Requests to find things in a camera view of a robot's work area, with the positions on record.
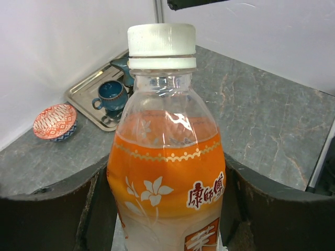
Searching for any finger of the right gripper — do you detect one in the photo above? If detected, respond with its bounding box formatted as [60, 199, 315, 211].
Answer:
[167, 0, 228, 10]

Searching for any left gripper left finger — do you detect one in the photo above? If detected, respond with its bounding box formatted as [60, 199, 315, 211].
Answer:
[1, 156, 117, 250]

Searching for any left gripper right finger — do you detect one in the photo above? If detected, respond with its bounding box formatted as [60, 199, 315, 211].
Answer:
[220, 155, 334, 250]

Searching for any white juice bottle cap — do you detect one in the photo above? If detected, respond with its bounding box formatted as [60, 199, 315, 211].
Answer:
[127, 24, 196, 57]

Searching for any orange juice bottle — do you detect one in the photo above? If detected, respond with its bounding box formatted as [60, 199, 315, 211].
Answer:
[107, 59, 226, 250]

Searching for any blue star-shaped dish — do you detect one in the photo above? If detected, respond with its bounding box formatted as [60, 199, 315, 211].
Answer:
[110, 57, 135, 87]

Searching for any red patterned bowl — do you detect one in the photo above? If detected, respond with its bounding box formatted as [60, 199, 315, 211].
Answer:
[33, 104, 77, 142]

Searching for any blue ceramic cup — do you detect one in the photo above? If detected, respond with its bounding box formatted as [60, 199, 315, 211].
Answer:
[92, 81, 128, 111]

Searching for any steel tray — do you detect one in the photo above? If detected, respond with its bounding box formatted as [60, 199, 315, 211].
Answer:
[65, 50, 132, 132]

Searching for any right aluminium frame post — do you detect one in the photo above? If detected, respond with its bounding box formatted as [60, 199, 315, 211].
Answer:
[153, 0, 164, 23]

